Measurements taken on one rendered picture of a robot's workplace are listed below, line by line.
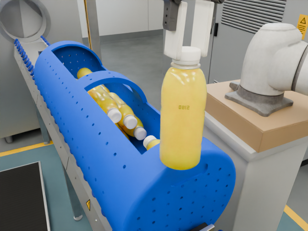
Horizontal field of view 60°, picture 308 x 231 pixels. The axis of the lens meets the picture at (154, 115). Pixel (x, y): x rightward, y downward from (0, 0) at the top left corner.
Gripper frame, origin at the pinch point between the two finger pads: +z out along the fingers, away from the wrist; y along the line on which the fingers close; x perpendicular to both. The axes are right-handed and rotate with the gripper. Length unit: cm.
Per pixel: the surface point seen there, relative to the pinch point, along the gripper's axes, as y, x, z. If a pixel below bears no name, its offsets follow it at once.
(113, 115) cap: -4.4, -34.2, 30.6
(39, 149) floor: -1, -195, 145
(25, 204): 22, -118, 132
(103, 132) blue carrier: 4.8, -19.4, 25.4
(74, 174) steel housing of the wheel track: 6, -46, 58
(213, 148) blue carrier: -10.3, -0.7, 22.8
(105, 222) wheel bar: 5, -19, 54
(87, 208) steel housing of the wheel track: 6, -31, 60
